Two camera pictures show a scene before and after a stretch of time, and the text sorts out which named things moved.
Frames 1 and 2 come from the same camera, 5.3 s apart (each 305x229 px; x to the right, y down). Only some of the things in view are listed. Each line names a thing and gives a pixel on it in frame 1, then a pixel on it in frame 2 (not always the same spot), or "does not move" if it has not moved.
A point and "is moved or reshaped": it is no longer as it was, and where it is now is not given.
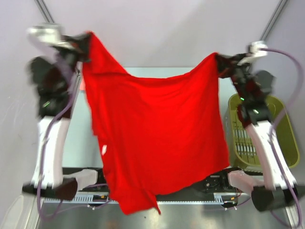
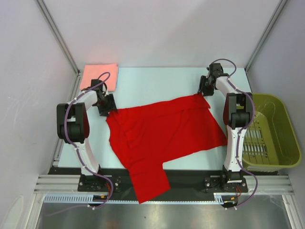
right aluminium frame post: [272, 24] does not move
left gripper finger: [83, 40] to [115, 109]
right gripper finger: [225, 64] to [200, 89]
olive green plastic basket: [242, 150] does not move
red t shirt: [160, 134] is moved or reshaped
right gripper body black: [239, 74] to [206, 87]
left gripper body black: [70, 47] to [106, 104]
